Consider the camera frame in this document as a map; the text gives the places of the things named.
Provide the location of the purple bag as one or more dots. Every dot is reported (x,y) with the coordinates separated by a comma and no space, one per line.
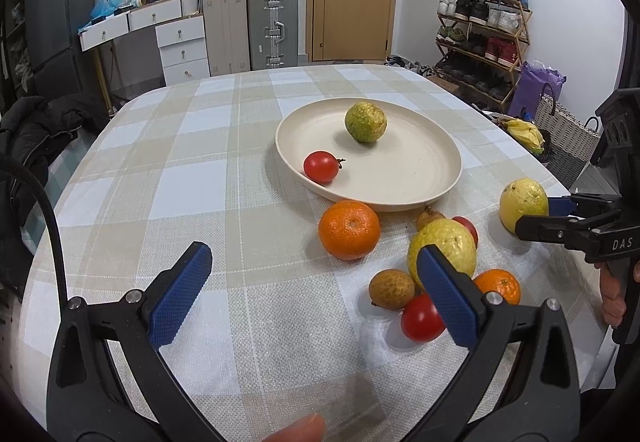
(530,89)

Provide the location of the pile of loose shoes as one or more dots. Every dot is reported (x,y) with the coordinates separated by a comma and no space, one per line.
(407,64)

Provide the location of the green yellow passion fruit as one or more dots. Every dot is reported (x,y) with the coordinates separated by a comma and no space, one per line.
(366,122)

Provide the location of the cream round plate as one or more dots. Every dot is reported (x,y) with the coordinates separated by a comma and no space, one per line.
(400,172)

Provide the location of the small brown wrinkled fruit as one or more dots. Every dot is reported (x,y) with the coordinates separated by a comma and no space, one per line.
(427,217)

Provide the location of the yellow bag in bin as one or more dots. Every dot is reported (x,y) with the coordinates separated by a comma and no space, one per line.
(525,132)

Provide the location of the large orange mandarin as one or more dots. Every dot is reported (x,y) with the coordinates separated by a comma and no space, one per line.
(350,229)

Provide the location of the blue plastic bag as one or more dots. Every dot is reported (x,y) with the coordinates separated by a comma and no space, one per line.
(107,6)

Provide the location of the person's right hand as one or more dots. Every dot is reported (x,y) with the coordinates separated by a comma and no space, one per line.
(612,297)

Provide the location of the brown longan fruit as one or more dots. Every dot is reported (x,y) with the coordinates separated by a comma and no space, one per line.
(391,289)

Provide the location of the person's left hand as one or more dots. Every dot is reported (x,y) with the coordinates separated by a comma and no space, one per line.
(300,429)

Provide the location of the collection of assorted shoes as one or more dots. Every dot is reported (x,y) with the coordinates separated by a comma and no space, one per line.
(480,12)

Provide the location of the white desk with drawers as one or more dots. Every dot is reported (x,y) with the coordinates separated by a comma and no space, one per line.
(175,42)

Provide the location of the small orange mandarin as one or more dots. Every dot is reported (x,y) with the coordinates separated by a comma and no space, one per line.
(500,284)

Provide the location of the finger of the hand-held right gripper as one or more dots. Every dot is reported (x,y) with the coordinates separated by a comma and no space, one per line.
(560,206)
(550,228)

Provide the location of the grey refrigerator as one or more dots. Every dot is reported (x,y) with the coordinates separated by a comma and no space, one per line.
(60,17)

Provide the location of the wooden shoe rack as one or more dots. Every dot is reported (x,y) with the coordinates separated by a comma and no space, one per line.
(522,37)

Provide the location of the silver suitcase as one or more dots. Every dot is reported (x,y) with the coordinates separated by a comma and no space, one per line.
(272,27)

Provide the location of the beige suitcase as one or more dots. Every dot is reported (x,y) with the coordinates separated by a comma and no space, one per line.
(226,29)

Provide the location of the red cherry tomato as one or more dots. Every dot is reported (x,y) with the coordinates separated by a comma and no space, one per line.
(419,319)
(469,228)
(320,167)

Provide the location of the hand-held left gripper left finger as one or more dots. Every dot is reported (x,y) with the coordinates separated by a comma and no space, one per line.
(180,294)

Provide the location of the brown cardboard box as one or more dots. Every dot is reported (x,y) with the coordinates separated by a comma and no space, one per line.
(444,84)

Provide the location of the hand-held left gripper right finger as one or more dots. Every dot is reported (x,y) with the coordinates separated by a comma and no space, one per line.
(447,297)

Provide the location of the woven basket bag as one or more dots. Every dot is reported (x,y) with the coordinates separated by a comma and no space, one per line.
(565,132)

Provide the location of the black jacket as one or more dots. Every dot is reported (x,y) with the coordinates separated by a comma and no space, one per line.
(35,132)

